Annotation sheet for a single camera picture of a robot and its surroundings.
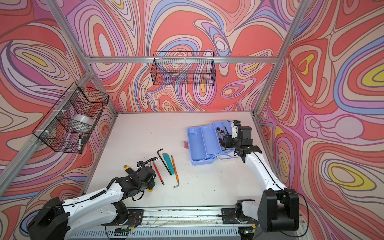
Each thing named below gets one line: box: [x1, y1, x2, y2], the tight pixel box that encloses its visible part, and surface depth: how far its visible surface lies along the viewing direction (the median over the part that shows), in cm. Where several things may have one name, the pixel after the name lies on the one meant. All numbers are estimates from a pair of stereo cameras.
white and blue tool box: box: [183, 121, 240, 166], surface depth 94 cm
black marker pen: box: [78, 134, 82, 153], surface depth 74 cm
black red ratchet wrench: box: [216, 127, 224, 148], surface depth 92 cm
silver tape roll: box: [71, 114, 95, 126], surface depth 75 cm
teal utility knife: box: [162, 153, 175, 175], surface depth 94 cm
